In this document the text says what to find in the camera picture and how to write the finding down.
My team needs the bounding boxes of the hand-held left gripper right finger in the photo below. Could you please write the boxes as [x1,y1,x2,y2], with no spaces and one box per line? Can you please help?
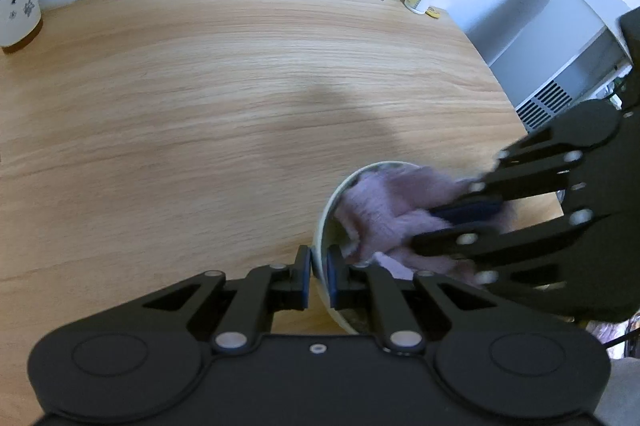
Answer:
[326,248,506,354]

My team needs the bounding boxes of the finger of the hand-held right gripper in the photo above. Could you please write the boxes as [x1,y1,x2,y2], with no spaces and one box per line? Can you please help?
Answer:
[410,208,616,290]
[429,100,623,225]

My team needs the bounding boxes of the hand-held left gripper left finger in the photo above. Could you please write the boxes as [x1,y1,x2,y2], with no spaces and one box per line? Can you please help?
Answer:
[127,246,313,354]

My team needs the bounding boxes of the pale green ceramic bowl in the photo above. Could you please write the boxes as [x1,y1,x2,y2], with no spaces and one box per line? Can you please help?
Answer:
[311,161,436,337]

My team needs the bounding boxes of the pink fuzzy cloth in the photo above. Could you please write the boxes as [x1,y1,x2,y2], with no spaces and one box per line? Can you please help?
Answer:
[334,166,506,287]

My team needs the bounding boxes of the white vented appliance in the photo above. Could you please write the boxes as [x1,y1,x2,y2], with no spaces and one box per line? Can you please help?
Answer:
[487,0,633,134]

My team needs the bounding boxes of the black cable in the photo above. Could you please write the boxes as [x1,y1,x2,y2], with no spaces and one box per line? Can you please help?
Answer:
[605,318,640,348]

